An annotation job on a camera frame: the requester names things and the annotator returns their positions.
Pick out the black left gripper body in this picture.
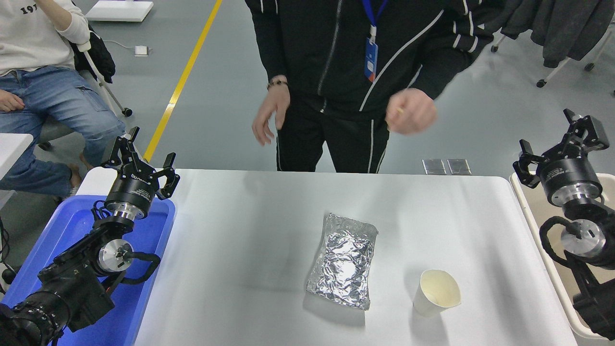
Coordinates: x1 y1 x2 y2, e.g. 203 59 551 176
105 166 160 212

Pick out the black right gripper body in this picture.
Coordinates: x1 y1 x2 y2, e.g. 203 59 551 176
537 153 603 196

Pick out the white paper cup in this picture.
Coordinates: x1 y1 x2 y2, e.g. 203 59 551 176
413 269 462 318

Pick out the standing person's right hand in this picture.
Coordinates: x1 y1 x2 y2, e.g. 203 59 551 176
252 84 292 147

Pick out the seated person's hand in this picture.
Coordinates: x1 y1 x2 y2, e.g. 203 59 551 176
0 90 25 113

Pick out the standing person's left hand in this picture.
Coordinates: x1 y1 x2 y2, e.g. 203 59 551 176
385 88 438 136

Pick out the large pale bin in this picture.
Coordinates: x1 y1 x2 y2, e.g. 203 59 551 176
509 172 615 340

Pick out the white wheeled coat rack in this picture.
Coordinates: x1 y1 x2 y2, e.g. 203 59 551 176
490 22 615 97

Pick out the blue plastic tray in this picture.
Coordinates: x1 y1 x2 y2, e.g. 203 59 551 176
0 194 176 346

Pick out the seated person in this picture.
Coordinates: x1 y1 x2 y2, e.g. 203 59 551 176
0 0 126 198

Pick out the black jacket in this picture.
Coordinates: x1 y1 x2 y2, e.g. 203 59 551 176
71 24 116 84

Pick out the large grey hanging coat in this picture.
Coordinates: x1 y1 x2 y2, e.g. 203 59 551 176
530 0 615 69

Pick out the white side table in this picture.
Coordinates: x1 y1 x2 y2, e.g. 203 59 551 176
0 133 34 210

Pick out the small dark hanging coat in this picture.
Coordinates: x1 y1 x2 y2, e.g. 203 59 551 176
500 0 538 40

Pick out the white flat floor platform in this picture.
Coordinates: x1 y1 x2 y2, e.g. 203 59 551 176
86 0 154 23

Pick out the crumpled foil tray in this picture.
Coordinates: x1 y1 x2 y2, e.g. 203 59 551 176
306 213 379 311

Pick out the standing person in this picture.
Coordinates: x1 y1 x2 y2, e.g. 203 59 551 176
244 0 505 173

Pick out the white frame chair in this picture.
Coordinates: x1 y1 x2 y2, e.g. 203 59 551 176
37 41 133 150

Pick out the black cable bundle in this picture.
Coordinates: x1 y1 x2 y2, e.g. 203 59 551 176
0 217 21 295

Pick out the blue lanyard badge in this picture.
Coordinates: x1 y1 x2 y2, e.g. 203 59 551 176
361 0 389 83

